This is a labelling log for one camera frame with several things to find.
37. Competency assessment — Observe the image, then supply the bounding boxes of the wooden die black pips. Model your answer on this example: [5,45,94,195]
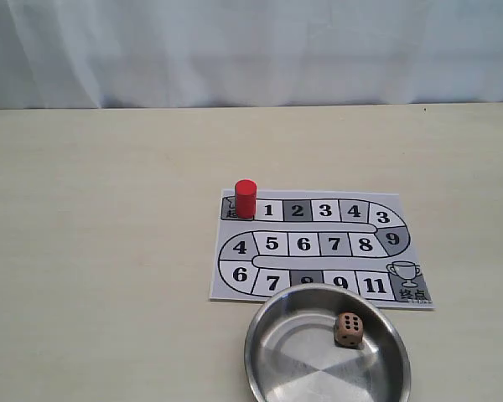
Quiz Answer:
[334,312,364,348]

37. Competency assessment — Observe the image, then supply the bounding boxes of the red cylinder game piece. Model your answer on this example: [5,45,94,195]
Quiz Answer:
[234,179,257,219]

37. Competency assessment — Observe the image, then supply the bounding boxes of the white fabric backdrop curtain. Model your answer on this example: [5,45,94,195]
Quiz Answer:
[0,1,503,109]

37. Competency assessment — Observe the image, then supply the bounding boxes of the round stainless steel dish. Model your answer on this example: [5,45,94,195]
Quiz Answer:
[243,283,412,401]

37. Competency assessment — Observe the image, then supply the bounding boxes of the printed paper game board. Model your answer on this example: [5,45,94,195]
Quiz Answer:
[210,189,434,310]

